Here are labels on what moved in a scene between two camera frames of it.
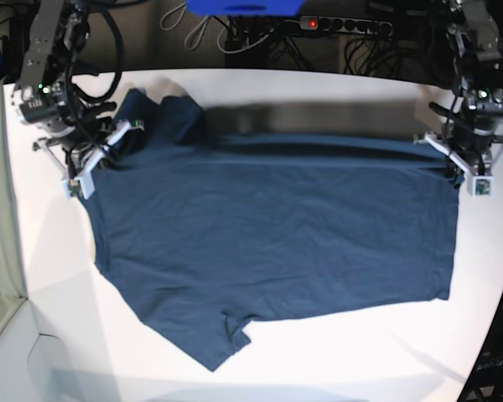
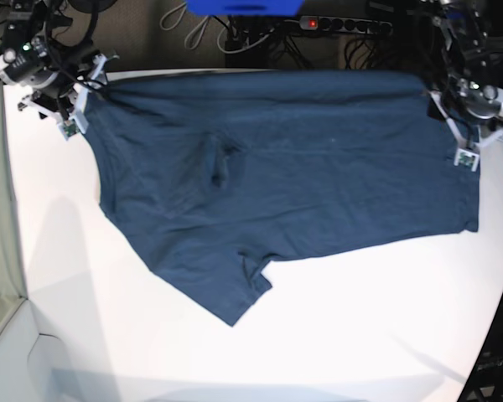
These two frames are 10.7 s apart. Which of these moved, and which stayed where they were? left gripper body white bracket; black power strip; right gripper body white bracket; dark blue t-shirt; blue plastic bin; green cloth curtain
Moved: right gripper body white bracket; dark blue t-shirt; left gripper body white bracket
Stayed: blue plastic bin; green cloth curtain; black power strip
